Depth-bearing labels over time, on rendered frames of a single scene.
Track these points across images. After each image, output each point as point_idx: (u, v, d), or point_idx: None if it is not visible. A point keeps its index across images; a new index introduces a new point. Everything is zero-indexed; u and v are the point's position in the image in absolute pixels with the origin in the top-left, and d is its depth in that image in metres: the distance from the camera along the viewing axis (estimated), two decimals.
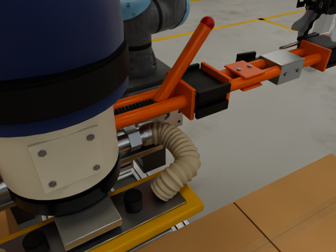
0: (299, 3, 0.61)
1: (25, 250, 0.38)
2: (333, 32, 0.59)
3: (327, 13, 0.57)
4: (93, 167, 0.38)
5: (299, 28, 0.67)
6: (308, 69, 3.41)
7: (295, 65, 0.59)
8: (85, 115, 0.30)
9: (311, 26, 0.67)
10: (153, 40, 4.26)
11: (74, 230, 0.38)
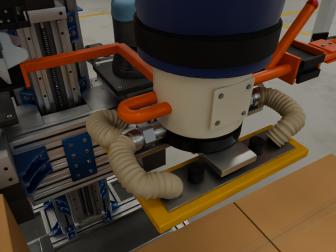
0: None
1: (188, 177, 0.49)
2: None
3: None
4: (242, 112, 0.49)
5: None
6: None
7: None
8: (261, 65, 0.41)
9: None
10: None
11: (225, 162, 0.49)
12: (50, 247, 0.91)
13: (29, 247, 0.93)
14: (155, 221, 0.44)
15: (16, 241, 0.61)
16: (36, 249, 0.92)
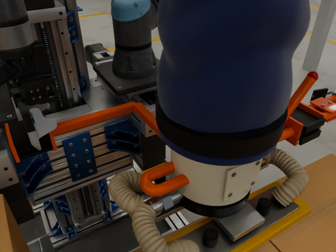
0: None
1: (203, 241, 0.54)
2: None
3: None
4: (251, 183, 0.54)
5: None
6: (308, 69, 3.41)
7: None
8: (269, 150, 0.47)
9: None
10: (153, 40, 4.26)
11: (236, 227, 0.55)
12: (50, 247, 0.91)
13: (29, 247, 0.93)
14: None
15: (16, 241, 0.61)
16: (36, 249, 0.92)
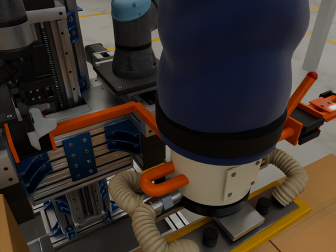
0: None
1: (203, 241, 0.54)
2: None
3: None
4: (251, 183, 0.54)
5: None
6: (308, 69, 3.41)
7: None
8: (269, 150, 0.47)
9: None
10: (153, 40, 4.26)
11: (236, 227, 0.55)
12: (50, 247, 0.91)
13: (29, 247, 0.93)
14: None
15: (16, 241, 0.61)
16: (36, 249, 0.92)
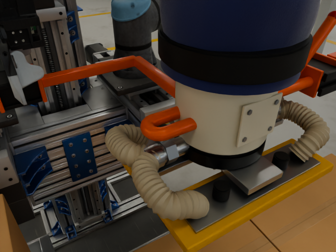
0: None
1: (213, 195, 0.47)
2: None
3: None
4: (268, 128, 0.47)
5: None
6: None
7: None
8: (291, 81, 0.40)
9: None
10: (153, 40, 4.26)
11: (251, 179, 0.48)
12: (50, 247, 0.91)
13: (29, 247, 0.93)
14: (183, 243, 0.42)
15: (16, 241, 0.61)
16: (36, 249, 0.92)
